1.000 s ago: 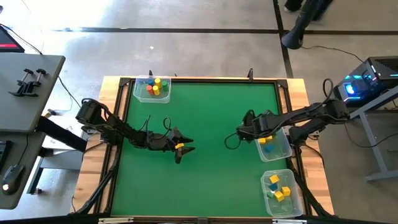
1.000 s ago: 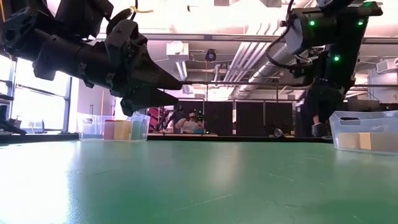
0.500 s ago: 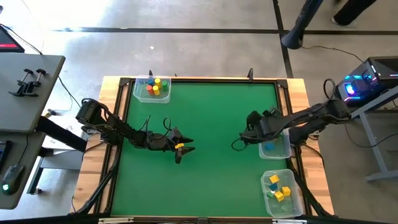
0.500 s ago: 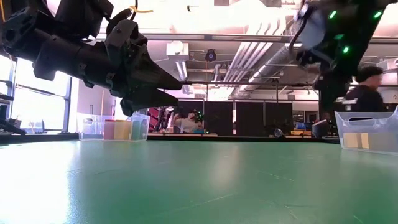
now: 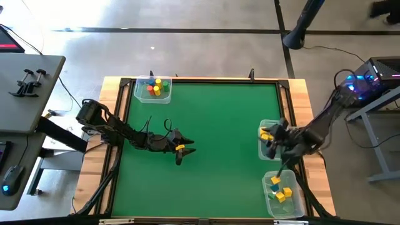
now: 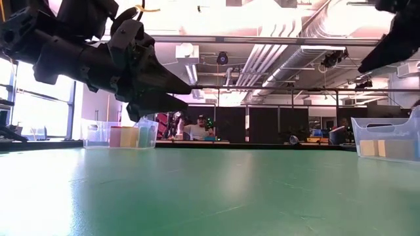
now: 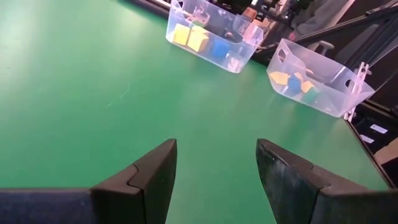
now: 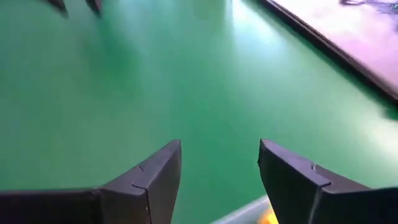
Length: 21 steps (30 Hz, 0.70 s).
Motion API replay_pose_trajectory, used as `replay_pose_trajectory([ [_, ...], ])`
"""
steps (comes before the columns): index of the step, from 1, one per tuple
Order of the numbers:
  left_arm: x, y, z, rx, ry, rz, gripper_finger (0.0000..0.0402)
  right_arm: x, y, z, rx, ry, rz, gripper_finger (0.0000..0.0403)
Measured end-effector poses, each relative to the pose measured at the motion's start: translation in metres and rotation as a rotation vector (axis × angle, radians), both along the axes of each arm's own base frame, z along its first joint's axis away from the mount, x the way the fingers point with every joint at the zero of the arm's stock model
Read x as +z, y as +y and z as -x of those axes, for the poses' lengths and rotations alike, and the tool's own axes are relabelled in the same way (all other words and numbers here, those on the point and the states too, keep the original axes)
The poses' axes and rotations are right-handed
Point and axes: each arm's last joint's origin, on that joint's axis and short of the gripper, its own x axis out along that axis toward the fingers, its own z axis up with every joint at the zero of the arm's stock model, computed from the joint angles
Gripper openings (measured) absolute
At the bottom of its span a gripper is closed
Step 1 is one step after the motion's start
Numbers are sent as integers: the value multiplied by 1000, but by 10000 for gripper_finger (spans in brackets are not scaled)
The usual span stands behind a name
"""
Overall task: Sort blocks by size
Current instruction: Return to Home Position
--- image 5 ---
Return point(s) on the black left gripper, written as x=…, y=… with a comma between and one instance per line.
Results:
x=173, y=140

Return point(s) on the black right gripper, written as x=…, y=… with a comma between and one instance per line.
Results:
x=282, y=136

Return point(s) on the small yellow cube block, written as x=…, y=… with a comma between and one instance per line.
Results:
x=268, y=137

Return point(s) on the small yellow wedge block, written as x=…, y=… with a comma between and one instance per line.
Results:
x=264, y=133

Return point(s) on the blue cube block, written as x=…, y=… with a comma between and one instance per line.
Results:
x=274, y=187

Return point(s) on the green cylinder block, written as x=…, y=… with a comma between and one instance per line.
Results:
x=166, y=86

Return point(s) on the red cylinder block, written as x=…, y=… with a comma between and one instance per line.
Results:
x=150, y=90

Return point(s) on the tall yellow cylinder block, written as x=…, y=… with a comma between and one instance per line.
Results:
x=159, y=83

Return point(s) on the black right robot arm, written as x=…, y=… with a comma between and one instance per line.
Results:
x=322, y=122

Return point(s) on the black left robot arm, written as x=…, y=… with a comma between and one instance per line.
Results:
x=109, y=125

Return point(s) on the clear plastic bin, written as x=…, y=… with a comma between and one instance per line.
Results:
x=139, y=98
x=297, y=212
x=262, y=154

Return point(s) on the green table mat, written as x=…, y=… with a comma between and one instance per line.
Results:
x=218, y=125

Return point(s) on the green cube block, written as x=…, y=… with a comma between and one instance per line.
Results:
x=271, y=196

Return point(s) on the black table edge clamp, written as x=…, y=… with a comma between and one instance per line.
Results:
x=251, y=74
x=151, y=74

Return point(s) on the black diagonal support strut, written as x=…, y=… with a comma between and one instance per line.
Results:
x=315, y=197
x=104, y=176

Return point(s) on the blue cylinder block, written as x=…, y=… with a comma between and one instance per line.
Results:
x=151, y=82

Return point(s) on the black pole with round base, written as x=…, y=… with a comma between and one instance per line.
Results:
x=295, y=39

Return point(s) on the grey metal stand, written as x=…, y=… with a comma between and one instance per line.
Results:
x=375, y=147

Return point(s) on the black support beam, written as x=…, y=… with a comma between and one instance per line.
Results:
x=62, y=134

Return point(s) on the computer tower with coloured lights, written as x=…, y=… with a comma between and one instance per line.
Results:
x=381, y=72

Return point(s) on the grey stand base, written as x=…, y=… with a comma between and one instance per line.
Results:
x=56, y=164

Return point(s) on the grey side table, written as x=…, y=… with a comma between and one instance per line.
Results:
x=31, y=109

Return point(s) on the black screw clamp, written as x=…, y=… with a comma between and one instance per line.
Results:
x=22, y=86
x=35, y=83

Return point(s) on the grey desk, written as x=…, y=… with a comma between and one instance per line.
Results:
x=28, y=193

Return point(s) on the person's foot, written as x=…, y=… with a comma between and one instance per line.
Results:
x=387, y=9

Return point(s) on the black computer mouse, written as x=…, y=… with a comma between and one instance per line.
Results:
x=12, y=179

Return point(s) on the black desk device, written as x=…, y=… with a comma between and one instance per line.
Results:
x=3, y=156

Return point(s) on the dark monitor with red stripe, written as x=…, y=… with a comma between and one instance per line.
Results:
x=9, y=40

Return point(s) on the silver table edge bracket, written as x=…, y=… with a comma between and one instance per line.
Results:
x=115, y=221
x=290, y=222

